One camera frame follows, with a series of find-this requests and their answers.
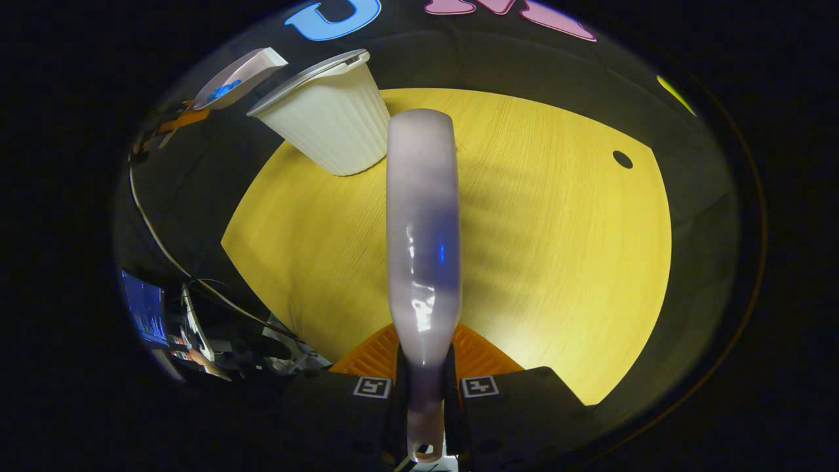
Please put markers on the pale pink dustpan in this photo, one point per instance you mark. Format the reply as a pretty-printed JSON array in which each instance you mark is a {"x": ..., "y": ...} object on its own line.
[{"x": 252, "y": 72}]

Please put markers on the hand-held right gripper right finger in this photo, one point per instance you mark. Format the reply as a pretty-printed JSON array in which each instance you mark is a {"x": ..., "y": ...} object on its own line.
[{"x": 518, "y": 406}]

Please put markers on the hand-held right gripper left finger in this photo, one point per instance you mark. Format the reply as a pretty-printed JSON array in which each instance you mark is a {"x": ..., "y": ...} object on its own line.
[{"x": 341, "y": 406}]

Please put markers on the blue paper trash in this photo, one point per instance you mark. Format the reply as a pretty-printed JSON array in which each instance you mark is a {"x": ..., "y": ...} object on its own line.
[{"x": 226, "y": 88}]

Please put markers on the pale pink small broom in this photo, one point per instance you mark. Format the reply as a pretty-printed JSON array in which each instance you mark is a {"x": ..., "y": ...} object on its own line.
[{"x": 423, "y": 229}]

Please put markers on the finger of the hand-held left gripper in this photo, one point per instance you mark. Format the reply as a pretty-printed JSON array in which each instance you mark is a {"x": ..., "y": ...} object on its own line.
[{"x": 187, "y": 120}]

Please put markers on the computer monitor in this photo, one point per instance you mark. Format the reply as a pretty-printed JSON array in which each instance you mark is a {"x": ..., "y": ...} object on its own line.
[{"x": 144, "y": 311}]

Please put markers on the white ribbed garbage bin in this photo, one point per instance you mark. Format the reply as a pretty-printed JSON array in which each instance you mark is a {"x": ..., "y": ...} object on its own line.
[{"x": 334, "y": 124}]

